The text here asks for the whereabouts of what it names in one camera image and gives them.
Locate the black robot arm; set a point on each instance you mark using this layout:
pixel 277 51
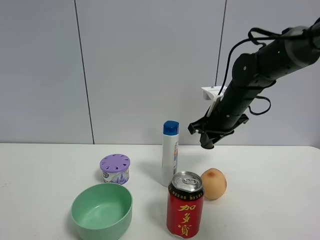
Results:
pixel 279 54

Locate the brown coffee capsule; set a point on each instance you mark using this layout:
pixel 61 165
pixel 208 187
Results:
pixel 207 145

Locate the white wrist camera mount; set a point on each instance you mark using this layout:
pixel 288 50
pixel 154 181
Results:
pixel 212 94

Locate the yellow peach fruit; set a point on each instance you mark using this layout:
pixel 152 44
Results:
pixel 214 183

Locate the red drink can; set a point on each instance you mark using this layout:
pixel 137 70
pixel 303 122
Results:
pixel 185 204

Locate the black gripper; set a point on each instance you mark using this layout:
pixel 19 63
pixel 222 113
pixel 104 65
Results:
pixel 219 124

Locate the green plastic bowl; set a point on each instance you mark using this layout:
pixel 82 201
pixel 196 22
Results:
pixel 102 212

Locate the white bottle blue cap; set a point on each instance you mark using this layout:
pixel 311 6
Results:
pixel 170 147

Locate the purple lid air freshener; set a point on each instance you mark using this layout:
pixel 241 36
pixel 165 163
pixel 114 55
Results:
pixel 115 168

